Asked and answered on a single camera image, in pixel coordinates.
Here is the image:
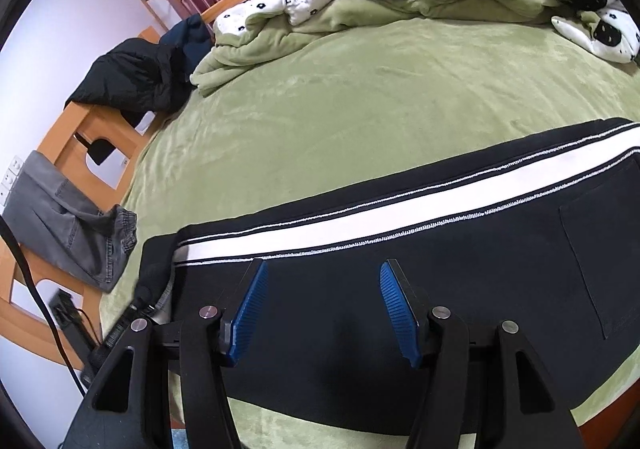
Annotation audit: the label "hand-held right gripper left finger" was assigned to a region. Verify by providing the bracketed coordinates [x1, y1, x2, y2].
[62, 258, 270, 449]

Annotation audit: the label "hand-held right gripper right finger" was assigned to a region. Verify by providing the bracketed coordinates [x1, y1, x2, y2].
[379, 259, 583, 449]

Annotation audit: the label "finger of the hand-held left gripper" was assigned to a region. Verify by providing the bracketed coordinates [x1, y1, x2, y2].
[99, 296, 154, 356]

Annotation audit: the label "black pants with white stripe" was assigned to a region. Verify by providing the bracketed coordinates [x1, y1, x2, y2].
[135, 116, 640, 432]

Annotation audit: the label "grey jeans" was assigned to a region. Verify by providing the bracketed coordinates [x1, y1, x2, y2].
[2, 150, 138, 294]

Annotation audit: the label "green bed sheet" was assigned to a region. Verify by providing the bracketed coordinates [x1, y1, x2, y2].
[97, 16, 640, 449]

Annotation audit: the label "black jacket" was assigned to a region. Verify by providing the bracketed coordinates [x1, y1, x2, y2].
[65, 36, 196, 127]

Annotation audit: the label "navy garment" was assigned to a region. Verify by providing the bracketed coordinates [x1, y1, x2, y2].
[160, 14, 216, 75]

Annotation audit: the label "crumpled green fleece blanket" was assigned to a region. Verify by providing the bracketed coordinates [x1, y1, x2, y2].
[190, 0, 566, 97]

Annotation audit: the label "wooden coat rack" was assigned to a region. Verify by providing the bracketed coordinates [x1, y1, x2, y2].
[141, 0, 182, 31]

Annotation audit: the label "black cable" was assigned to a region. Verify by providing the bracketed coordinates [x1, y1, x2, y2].
[0, 218, 89, 398]

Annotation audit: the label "wooden bed frame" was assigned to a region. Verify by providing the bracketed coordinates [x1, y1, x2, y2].
[0, 0, 416, 372]

